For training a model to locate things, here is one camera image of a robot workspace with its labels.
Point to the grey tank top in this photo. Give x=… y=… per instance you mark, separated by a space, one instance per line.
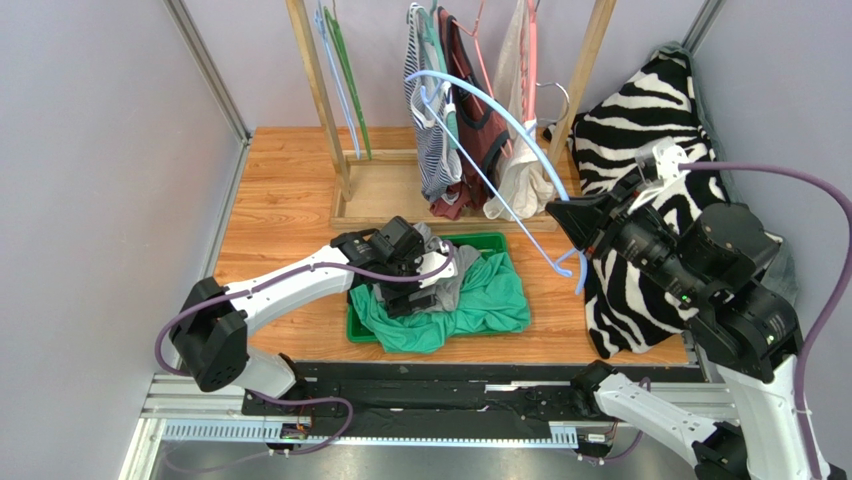
x=440 y=297

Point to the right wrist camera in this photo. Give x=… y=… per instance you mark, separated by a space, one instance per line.
x=659 y=165

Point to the thin blue wire hanger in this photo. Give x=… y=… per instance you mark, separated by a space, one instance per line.
x=323 y=28

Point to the green velvet hanger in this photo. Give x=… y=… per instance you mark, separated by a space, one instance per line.
x=343 y=60

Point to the green tank top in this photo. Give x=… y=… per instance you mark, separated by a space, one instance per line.
x=491 y=301

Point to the thin pink wire hanger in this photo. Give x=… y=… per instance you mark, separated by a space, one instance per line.
x=473 y=33

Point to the teal plastic hanger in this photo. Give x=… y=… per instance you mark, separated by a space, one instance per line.
x=432 y=57

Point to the blue striped tank top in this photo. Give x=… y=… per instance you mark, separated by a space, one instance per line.
x=438 y=163

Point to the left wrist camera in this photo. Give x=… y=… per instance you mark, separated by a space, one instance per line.
x=437 y=265

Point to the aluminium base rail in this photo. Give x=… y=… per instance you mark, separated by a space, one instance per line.
x=403 y=404

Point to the pink plastic hanger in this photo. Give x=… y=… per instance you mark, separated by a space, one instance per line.
x=529 y=60

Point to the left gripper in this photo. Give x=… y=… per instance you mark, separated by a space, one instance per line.
x=398 y=302

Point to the green plastic tray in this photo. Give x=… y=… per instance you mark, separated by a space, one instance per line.
x=487 y=243

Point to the zebra print blanket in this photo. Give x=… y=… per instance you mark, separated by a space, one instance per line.
x=625 y=309

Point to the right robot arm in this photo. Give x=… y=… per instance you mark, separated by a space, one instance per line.
x=749 y=332

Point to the wooden clothes rack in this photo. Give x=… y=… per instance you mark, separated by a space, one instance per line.
x=368 y=193

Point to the white tank top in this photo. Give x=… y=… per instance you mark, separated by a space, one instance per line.
x=523 y=185

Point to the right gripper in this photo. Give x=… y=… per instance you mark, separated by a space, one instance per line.
x=600 y=229

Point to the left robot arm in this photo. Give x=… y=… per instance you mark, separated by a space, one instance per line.
x=211 y=334

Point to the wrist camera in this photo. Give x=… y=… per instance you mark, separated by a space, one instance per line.
x=437 y=265
x=659 y=165

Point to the maroon printed tank top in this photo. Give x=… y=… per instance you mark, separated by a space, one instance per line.
x=482 y=132

